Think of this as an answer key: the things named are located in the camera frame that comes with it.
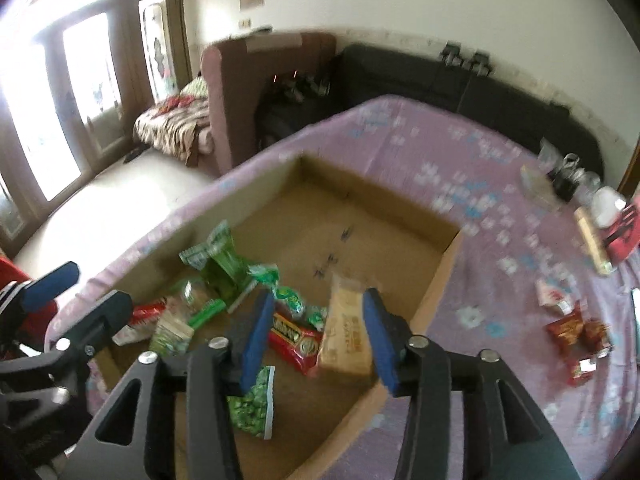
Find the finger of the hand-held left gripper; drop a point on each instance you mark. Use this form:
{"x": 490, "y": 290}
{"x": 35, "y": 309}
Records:
{"x": 50, "y": 280}
{"x": 100, "y": 320}

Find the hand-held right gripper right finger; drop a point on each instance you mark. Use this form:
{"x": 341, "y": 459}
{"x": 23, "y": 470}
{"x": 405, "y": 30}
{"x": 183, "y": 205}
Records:
{"x": 382, "y": 345}

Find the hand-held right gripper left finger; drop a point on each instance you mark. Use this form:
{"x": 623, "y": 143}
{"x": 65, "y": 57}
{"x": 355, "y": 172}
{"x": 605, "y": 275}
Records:
{"x": 260, "y": 340}

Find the long red snack packet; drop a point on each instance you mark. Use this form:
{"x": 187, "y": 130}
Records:
{"x": 295, "y": 347}

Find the beige wafer packet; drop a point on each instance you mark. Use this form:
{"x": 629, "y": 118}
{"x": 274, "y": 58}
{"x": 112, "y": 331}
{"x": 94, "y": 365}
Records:
{"x": 345, "y": 330}

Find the white red shrimp snack packet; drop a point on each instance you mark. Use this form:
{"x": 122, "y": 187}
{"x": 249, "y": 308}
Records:
{"x": 142, "y": 317}

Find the small green snack packet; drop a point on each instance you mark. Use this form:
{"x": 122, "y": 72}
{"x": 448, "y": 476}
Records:
{"x": 220, "y": 260}
{"x": 292, "y": 302}

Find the large green pea packet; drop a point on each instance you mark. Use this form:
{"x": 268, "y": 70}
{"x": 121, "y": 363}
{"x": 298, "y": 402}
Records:
{"x": 252, "y": 407}

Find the cream green snack packet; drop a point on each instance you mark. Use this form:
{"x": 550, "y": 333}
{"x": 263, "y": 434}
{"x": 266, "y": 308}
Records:
{"x": 170, "y": 337}

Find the clear packet with green ends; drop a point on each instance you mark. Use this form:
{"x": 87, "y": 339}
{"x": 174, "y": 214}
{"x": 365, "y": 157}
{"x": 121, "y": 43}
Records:
{"x": 192, "y": 302}

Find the brown cardboard box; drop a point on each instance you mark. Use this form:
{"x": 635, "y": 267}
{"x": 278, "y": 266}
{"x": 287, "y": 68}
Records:
{"x": 350, "y": 210}

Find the red cloth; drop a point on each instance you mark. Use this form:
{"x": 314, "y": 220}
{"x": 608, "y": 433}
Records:
{"x": 10, "y": 270}

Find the flat white red snack packet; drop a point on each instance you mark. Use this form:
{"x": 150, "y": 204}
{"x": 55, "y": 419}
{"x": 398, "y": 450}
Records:
{"x": 552, "y": 295}

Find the purple floral tablecloth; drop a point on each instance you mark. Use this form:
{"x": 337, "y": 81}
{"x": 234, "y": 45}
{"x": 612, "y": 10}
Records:
{"x": 500, "y": 210}

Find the dark red pyramid packet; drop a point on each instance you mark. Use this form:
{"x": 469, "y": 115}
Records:
{"x": 567, "y": 332}

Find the patterned brown blanket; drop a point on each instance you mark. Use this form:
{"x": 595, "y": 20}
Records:
{"x": 170, "y": 125}

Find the small red snack packet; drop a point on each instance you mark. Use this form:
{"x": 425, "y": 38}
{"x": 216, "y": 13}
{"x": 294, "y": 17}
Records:
{"x": 582, "y": 370}

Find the small dark red packet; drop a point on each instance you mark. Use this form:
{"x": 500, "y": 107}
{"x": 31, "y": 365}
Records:
{"x": 597, "y": 335}

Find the wooden glazed door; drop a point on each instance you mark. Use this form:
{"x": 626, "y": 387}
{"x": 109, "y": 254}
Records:
{"x": 125, "y": 60}

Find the cream tube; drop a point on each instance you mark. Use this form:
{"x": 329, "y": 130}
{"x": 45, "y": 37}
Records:
{"x": 592, "y": 242}

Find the black bag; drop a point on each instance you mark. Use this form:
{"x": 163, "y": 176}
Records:
{"x": 295, "y": 105}

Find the brown armchair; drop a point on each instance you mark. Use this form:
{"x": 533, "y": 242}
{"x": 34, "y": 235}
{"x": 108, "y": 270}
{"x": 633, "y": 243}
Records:
{"x": 235, "y": 100}

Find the black desk gadget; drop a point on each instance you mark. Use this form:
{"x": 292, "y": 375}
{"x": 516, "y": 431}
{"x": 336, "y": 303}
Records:
{"x": 567, "y": 185}

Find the clear plastic cup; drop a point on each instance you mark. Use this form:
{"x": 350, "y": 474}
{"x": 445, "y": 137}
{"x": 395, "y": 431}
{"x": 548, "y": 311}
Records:
{"x": 547, "y": 152}
{"x": 592, "y": 181}

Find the black sofa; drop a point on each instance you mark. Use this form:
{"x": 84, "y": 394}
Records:
{"x": 425, "y": 85}

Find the white cup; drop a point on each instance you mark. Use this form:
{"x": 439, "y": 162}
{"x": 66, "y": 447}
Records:
{"x": 607, "y": 205}

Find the black clamp on sofa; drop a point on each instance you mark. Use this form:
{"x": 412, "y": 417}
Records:
{"x": 481, "y": 63}
{"x": 452, "y": 56}

